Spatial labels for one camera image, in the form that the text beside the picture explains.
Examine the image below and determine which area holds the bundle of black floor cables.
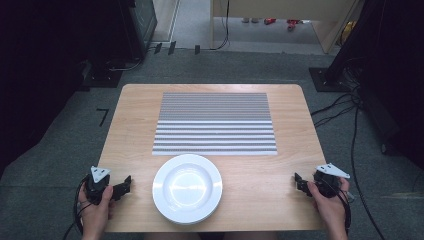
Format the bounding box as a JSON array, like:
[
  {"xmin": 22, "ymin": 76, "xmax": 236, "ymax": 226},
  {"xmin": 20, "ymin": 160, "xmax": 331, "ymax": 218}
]
[{"xmin": 310, "ymin": 56, "xmax": 364, "ymax": 129}]

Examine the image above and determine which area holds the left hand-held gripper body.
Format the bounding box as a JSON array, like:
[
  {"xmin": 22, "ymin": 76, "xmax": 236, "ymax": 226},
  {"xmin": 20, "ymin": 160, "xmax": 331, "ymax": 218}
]
[{"xmin": 83, "ymin": 165, "xmax": 114, "ymax": 206}]

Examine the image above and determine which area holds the hand-held gripper black cable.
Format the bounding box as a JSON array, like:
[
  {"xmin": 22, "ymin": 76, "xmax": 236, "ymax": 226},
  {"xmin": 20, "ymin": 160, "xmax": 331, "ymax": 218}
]
[
  {"xmin": 62, "ymin": 175, "xmax": 93, "ymax": 240},
  {"xmin": 328, "ymin": 186, "xmax": 353, "ymax": 236}
]

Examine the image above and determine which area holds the person's right hand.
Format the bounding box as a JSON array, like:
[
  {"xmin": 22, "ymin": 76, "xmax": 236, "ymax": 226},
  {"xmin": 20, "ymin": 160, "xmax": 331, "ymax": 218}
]
[{"xmin": 306, "ymin": 177, "xmax": 352, "ymax": 233}]

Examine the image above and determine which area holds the long black floor cable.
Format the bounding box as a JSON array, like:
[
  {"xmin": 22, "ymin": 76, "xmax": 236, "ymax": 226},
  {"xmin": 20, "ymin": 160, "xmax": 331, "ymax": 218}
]
[{"xmin": 349, "ymin": 104, "xmax": 387, "ymax": 240}]

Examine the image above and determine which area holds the black cabinet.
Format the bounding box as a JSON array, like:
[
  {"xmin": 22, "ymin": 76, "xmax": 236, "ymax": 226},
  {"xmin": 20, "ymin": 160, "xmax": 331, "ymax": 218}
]
[{"xmin": 118, "ymin": 0, "xmax": 158, "ymax": 63}]

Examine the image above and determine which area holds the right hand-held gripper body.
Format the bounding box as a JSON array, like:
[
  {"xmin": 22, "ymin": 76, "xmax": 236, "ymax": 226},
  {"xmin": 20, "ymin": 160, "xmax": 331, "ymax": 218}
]
[{"xmin": 312, "ymin": 162, "xmax": 351, "ymax": 200}]

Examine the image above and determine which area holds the yellow object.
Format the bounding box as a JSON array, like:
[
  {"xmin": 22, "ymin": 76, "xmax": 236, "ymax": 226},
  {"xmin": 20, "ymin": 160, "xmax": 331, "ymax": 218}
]
[{"xmin": 340, "ymin": 20, "xmax": 357, "ymax": 47}]

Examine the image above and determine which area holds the black hanging cable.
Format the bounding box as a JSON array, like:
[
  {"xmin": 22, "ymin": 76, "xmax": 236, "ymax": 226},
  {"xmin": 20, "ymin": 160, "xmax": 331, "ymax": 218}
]
[{"xmin": 210, "ymin": 0, "xmax": 232, "ymax": 52}]

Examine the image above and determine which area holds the grey striped placemat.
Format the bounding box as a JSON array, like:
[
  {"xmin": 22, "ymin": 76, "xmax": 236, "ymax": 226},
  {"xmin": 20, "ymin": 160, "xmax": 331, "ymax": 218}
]
[{"xmin": 151, "ymin": 92, "xmax": 279, "ymax": 157}]

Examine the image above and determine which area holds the person's left hand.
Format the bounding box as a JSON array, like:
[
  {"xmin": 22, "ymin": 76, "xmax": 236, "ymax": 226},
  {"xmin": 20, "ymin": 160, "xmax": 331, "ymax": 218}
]
[{"xmin": 77, "ymin": 184, "xmax": 115, "ymax": 236}]

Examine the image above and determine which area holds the left hand-held gripper black cable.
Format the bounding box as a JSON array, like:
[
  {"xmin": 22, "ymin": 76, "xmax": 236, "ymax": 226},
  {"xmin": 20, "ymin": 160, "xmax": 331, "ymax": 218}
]
[{"xmin": 62, "ymin": 175, "xmax": 93, "ymax": 240}]

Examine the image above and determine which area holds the right hand-held gripper black cable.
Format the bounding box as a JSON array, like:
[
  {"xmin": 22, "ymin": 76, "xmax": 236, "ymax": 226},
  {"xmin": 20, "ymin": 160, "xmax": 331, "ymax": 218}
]
[{"xmin": 328, "ymin": 186, "xmax": 353, "ymax": 236}]

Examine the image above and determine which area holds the light wooden desk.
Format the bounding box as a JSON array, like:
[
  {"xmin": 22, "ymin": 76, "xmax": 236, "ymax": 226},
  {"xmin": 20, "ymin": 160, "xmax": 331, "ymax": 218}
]
[{"xmin": 209, "ymin": 0, "xmax": 365, "ymax": 55}]

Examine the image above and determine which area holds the white round plate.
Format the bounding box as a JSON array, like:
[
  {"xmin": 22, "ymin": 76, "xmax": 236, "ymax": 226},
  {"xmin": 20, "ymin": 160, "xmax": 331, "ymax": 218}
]
[{"xmin": 152, "ymin": 153, "xmax": 224, "ymax": 225}]

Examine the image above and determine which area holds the black stand base plate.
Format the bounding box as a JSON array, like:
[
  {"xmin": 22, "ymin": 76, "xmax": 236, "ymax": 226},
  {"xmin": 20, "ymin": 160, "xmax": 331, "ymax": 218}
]
[
  {"xmin": 81, "ymin": 61, "xmax": 124, "ymax": 89},
  {"xmin": 308, "ymin": 67, "xmax": 354, "ymax": 93}
]

